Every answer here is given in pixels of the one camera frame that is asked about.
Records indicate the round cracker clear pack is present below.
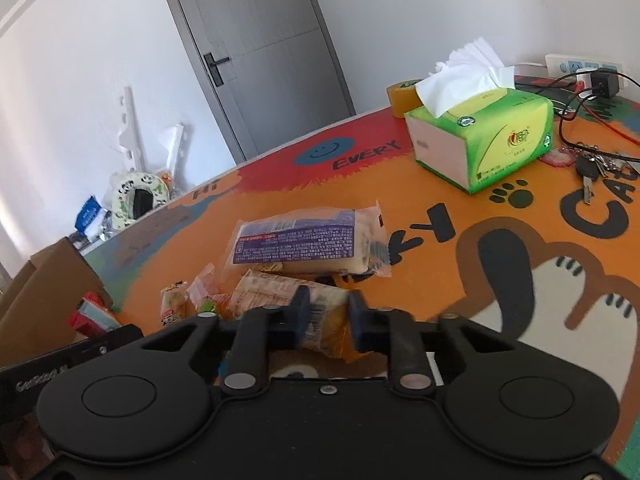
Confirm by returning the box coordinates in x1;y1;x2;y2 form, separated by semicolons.
226;268;374;366

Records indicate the purple label cracker pack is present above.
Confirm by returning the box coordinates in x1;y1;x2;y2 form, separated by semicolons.
224;204;392;278

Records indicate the peanut snack packet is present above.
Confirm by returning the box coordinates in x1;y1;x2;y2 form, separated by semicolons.
160;281;189;326

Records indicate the brown cardboard box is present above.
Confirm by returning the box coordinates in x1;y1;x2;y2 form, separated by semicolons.
0;237;113;367

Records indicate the blue plastic bag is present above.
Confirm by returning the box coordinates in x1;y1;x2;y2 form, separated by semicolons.
75;195;106;235

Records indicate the colourful cartoon table mat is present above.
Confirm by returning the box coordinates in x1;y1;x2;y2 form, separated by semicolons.
88;110;639;478

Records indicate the white foam board short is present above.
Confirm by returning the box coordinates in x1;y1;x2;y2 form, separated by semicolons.
157;124;184;176

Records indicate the green tissue box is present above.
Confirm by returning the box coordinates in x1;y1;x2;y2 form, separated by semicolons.
405;38;554;194

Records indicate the white foam board tall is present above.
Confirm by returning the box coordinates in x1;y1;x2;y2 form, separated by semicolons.
117;86;144;171

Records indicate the yellow tape roll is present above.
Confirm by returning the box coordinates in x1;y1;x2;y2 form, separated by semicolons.
386;79;423;119

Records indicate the key bunch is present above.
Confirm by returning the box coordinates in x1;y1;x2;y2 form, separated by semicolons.
540;143;639;205

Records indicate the grey door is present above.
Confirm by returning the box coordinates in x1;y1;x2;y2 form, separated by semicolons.
167;0;355;162

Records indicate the white power strip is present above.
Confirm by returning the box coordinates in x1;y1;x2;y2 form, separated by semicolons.
544;53;625;78

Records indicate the black power adapter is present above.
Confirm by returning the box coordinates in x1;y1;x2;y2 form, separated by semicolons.
590;70;620;99

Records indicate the panda print seat ring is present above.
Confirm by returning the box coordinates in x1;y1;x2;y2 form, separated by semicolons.
109;169;173;232

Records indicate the black cable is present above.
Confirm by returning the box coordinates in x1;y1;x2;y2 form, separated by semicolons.
514;70;640;162

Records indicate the black door handle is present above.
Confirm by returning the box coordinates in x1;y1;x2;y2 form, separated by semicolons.
203;52;231;88

